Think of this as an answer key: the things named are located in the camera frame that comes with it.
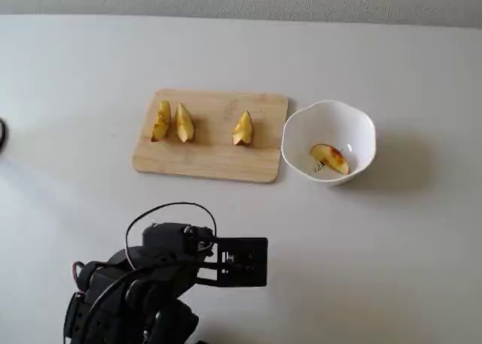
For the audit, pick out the yellow apple slice red skin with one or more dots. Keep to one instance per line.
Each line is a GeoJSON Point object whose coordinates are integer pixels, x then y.
{"type": "Point", "coordinates": [331, 157]}

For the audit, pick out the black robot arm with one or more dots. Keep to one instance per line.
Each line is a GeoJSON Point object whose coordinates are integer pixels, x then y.
{"type": "Point", "coordinates": [113, 284]}

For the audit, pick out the white bowl with butterfly print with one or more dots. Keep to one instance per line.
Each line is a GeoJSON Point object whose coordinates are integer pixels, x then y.
{"type": "Point", "coordinates": [327, 122]}

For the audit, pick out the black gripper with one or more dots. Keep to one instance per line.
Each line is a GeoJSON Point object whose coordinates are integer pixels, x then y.
{"type": "Point", "coordinates": [246, 262]}

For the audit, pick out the black round object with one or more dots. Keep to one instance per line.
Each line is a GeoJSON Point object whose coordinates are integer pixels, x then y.
{"type": "Point", "coordinates": [2, 133]}

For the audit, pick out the wooden cutting board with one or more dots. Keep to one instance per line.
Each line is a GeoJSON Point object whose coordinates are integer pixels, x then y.
{"type": "Point", "coordinates": [218, 163]}

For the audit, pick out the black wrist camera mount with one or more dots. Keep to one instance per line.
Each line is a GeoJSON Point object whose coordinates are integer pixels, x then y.
{"type": "Point", "coordinates": [241, 244]}

